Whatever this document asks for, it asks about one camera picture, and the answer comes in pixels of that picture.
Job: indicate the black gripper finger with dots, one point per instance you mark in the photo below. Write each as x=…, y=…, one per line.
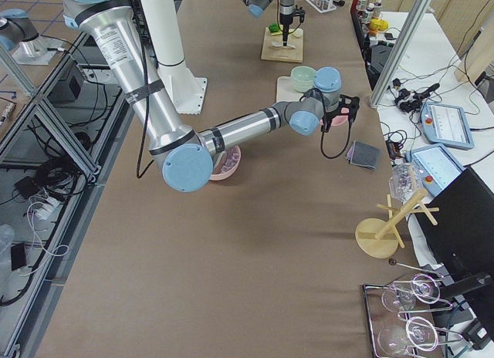
x=285, y=36

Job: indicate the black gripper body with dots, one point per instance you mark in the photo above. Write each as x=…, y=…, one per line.
x=285, y=18

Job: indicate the small pink bowl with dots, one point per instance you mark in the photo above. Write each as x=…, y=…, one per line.
x=338, y=120

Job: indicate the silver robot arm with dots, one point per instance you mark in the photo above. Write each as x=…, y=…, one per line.
x=141, y=42
x=257, y=7

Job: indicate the top green bowl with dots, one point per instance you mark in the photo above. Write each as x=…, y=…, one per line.
x=302, y=74

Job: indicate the lower green bowls stack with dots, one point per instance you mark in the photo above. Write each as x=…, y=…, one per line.
x=302, y=88

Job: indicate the large pink ice bowl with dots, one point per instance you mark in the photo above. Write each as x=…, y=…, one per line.
x=226, y=163

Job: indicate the green lime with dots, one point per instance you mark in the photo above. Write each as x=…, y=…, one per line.
x=274, y=28

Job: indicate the wooden cutting board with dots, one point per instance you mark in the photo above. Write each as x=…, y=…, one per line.
x=283, y=55

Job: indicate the white dish rack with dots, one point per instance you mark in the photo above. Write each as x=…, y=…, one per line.
x=322, y=1

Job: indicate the cream serving tray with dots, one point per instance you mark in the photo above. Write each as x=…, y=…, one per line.
x=287, y=90

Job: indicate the grey folded cloth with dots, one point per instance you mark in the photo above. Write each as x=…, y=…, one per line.
x=363, y=155

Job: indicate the black usb hub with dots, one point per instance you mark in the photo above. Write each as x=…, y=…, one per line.
x=393, y=149

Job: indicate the upper teach pendant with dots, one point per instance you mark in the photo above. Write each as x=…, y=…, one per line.
x=446, y=124

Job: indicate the teach pendant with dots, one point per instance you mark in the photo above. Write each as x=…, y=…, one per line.
x=437, y=167
x=446, y=124

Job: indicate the crumpled plastic bag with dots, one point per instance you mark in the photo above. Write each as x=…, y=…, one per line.
x=405, y=180

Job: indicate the lower teach pendant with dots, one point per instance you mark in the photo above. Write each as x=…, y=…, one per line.
x=437, y=167

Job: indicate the wooden mug tree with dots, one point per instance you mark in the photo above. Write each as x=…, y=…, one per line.
x=381, y=239

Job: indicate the black monitor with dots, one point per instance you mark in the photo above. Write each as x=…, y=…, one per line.
x=462, y=240

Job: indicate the upper wine glass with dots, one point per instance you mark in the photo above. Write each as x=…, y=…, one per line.
x=401, y=295

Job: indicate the wine glass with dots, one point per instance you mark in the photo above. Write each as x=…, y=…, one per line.
x=401, y=295
x=416, y=334

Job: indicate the lower wine glass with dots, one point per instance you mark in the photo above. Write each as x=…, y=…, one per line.
x=416, y=334

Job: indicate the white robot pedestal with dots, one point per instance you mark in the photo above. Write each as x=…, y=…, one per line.
x=187, y=92

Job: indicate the aluminium frame post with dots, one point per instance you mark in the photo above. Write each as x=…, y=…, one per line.
x=411, y=23

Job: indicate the wire glass rack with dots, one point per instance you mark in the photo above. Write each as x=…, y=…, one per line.
x=399, y=319

